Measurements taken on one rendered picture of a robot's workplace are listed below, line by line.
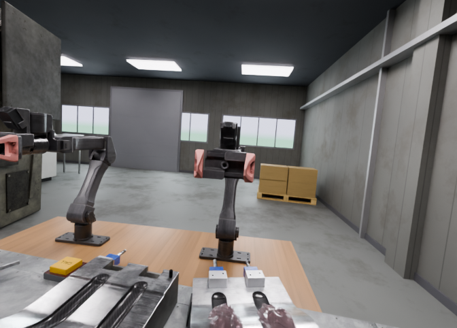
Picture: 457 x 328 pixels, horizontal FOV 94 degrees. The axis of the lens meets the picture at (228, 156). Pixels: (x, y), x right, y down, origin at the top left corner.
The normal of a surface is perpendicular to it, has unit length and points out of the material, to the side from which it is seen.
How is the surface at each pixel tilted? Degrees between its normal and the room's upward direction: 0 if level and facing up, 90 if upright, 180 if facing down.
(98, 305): 4
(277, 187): 90
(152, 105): 90
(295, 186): 90
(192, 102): 90
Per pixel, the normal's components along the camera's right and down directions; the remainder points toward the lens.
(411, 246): -0.08, 0.07
